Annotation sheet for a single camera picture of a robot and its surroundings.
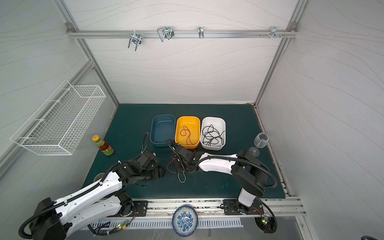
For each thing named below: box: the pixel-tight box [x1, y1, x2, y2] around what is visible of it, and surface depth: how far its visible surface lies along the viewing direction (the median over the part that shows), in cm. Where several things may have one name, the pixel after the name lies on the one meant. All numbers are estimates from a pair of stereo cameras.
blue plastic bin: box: [149, 114, 176, 147], surface depth 106 cm
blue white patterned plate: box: [172, 205, 198, 238], surface depth 70 cm
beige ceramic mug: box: [93, 173, 106, 182], surface depth 82 cm
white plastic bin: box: [200, 116, 226, 151], surface depth 103 cm
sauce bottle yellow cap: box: [92, 135, 114, 156], surface depth 86 cm
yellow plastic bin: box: [175, 116, 201, 150], surface depth 106 cm
